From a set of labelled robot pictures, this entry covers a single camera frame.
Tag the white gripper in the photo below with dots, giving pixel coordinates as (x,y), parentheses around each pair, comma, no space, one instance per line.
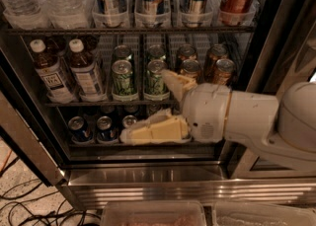
(204,112)

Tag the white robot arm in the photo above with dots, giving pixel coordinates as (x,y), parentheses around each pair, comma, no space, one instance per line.
(281,130)

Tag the right front green can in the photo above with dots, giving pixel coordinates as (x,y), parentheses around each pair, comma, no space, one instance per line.
(155,88)

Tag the green can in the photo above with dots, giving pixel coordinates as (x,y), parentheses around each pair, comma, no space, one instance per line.
(123,52)
(155,88)
(123,78)
(155,52)

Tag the left front orange can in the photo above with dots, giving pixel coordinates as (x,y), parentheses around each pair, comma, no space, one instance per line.
(190,68)

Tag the right blue pepsi can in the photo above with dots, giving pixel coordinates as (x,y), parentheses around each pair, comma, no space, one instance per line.
(128,121)

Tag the blue pepsi can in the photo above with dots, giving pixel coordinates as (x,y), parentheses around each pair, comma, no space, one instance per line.
(80,130)
(107,132)
(128,121)

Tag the left rear orange can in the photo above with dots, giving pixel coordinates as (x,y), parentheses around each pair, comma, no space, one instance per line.
(184,52)

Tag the right rear green can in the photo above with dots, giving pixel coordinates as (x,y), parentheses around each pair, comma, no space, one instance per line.
(155,52)

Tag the right front orange can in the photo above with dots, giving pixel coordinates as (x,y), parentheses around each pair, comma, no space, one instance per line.
(223,72)

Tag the left front green can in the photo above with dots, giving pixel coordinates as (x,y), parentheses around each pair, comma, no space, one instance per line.
(123,78)

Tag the middle blue pepsi can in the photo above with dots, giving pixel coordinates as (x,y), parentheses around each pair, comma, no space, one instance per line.
(107,132)

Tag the left rear green can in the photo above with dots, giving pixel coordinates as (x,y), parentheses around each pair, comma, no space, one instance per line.
(123,52)

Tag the left blue pepsi can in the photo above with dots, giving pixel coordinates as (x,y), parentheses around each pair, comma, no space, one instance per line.
(80,130)

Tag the stainless steel fridge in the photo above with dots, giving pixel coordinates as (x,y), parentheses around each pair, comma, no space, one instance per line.
(273,49)

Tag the open fridge door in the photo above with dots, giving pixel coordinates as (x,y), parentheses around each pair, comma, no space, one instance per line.
(21,139)

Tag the right iced tea bottle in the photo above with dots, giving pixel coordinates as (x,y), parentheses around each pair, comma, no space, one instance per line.
(87,72)

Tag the iced tea bottle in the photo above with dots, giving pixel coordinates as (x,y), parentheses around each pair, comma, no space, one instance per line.
(53,72)
(87,72)

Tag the right clear plastic bin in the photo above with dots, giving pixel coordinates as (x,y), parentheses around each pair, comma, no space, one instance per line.
(256,214)

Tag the clear plastic bin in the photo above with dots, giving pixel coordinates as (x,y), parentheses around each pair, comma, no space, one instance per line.
(153,213)
(256,214)

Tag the left clear plastic bin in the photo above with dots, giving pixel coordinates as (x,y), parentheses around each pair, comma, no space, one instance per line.
(153,213)

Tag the left iced tea bottle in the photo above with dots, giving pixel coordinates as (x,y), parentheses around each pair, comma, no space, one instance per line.
(53,72)

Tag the right clear water bottle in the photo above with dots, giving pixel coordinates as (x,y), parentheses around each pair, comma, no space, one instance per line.
(67,14)

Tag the clear water bottle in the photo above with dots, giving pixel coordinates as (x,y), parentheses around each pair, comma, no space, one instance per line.
(67,14)
(25,14)

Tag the left clear water bottle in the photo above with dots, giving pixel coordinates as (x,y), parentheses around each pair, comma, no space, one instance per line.
(25,14)

